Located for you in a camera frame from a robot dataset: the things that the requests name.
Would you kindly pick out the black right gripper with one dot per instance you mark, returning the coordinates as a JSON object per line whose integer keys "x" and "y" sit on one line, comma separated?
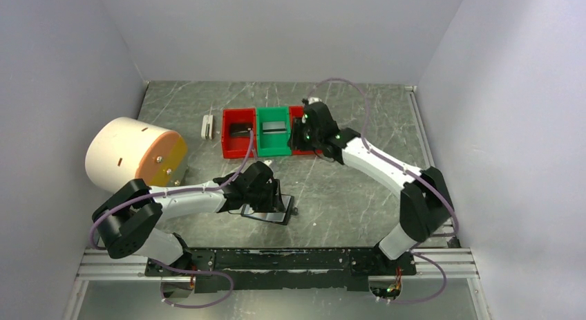
{"x": 298, "y": 127}

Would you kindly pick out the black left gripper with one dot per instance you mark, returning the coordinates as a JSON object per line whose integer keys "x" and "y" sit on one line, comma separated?
{"x": 273, "y": 187}

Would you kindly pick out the black leather card holder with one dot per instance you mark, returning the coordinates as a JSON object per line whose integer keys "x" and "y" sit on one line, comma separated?
{"x": 281, "y": 215}

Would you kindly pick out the green plastic bin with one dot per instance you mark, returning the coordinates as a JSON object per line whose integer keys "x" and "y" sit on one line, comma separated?
{"x": 275, "y": 144}

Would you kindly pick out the red plastic bin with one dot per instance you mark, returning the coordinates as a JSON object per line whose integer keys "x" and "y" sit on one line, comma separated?
{"x": 308, "y": 131}
{"x": 235, "y": 148}

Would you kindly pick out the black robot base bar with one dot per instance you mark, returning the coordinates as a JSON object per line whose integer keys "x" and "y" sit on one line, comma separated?
{"x": 291, "y": 268}

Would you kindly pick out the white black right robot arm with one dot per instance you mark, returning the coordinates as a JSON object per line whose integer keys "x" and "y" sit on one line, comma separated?
{"x": 424, "y": 201}

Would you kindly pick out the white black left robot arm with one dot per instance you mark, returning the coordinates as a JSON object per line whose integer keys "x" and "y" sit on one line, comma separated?
{"x": 126, "y": 222}

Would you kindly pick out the silver card in bin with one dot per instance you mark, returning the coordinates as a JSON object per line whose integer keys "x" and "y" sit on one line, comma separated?
{"x": 273, "y": 127}

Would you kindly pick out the black card in bin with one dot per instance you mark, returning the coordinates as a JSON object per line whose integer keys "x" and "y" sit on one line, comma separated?
{"x": 240, "y": 130}

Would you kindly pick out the small white clip block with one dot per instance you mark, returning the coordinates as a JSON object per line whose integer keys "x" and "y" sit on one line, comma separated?
{"x": 207, "y": 130}

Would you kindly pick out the white orange cylinder drum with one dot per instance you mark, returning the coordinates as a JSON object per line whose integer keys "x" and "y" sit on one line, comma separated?
{"x": 126, "y": 149}

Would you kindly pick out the aluminium frame rail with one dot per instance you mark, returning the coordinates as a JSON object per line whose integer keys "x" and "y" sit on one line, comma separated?
{"x": 342, "y": 212}

